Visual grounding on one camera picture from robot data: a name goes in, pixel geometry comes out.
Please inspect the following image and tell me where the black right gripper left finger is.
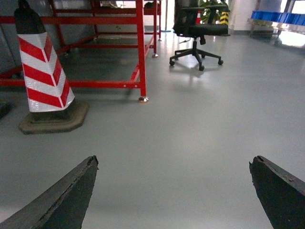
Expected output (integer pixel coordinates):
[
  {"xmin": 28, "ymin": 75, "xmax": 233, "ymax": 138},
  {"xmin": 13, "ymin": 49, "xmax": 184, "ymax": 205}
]
[{"xmin": 0, "ymin": 156, "xmax": 98, "ymax": 229}]

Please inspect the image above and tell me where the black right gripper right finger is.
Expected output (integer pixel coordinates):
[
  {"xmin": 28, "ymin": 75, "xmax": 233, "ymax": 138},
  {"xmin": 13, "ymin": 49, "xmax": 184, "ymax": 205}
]
[{"xmin": 249, "ymin": 156, "xmax": 305, "ymax": 229}]

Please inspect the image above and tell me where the red white traffic cone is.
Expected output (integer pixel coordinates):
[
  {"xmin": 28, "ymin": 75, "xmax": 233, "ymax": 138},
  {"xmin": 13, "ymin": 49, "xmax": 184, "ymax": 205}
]
[{"xmin": 14, "ymin": 0, "xmax": 89, "ymax": 134}]

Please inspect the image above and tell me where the distant blue bins shelf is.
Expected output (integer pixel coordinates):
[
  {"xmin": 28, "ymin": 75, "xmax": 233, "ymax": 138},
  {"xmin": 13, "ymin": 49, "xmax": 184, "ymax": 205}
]
[{"xmin": 247, "ymin": 10, "xmax": 305, "ymax": 38}]

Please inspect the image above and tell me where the yellow black bollard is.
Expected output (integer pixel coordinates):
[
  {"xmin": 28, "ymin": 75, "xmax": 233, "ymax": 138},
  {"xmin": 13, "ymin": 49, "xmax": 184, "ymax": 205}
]
[{"xmin": 220, "ymin": 11, "xmax": 230, "ymax": 29}]

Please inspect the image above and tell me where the orange traffic cone far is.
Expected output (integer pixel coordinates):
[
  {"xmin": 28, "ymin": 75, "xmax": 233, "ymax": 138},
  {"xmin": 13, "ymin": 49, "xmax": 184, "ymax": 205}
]
[{"xmin": 195, "ymin": 10, "xmax": 202, "ymax": 24}]

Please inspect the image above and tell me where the green potted plant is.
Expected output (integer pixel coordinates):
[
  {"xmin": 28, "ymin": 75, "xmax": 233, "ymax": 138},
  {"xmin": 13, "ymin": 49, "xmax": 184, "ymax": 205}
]
[{"xmin": 199, "ymin": 0, "xmax": 230, "ymax": 24}]

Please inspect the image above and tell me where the black office chair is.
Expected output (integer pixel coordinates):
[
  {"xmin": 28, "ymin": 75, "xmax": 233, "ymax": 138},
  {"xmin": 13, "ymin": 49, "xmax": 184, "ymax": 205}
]
[{"xmin": 169, "ymin": 0, "xmax": 228, "ymax": 71}]

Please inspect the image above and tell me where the red metal table frame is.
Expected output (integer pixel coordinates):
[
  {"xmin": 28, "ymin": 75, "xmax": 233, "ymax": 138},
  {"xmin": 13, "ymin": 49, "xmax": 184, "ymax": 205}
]
[{"xmin": 0, "ymin": 0, "xmax": 163, "ymax": 104}]

